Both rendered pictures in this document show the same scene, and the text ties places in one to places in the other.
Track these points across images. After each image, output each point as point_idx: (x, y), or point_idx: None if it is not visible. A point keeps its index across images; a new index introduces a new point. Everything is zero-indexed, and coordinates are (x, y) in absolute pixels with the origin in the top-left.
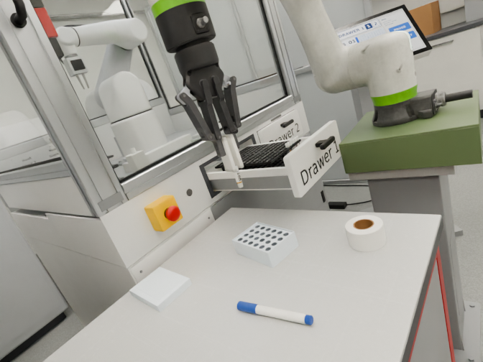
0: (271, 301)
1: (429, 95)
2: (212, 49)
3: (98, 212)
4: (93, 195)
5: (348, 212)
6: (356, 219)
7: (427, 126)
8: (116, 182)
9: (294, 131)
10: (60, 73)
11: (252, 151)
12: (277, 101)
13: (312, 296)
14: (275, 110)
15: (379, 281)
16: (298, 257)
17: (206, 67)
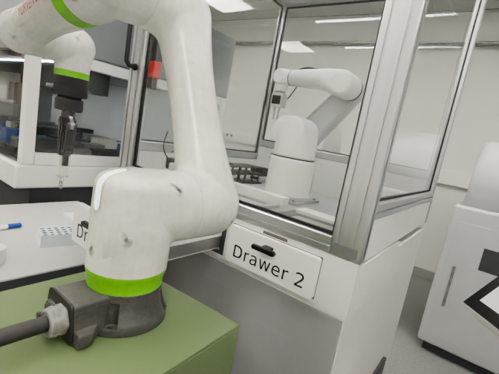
0: (7, 231)
1: (56, 286)
2: (56, 101)
3: None
4: (119, 160)
5: (38, 271)
6: (0, 248)
7: (27, 297)
8: (128, 162)
9: (289, 277)
10: (136, 96)
11: None
12: (299, 223)
13: None
14: (282, 228)
15: None
16: (27, 244)
17: (64, 110)
